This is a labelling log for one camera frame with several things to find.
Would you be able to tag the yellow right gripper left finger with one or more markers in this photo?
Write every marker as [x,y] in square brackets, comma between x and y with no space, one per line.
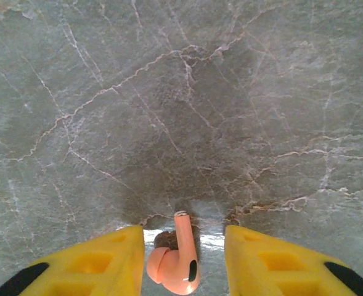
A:
[92,268]

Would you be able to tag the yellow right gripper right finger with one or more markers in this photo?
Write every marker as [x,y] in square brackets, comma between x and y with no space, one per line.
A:
[276,268]

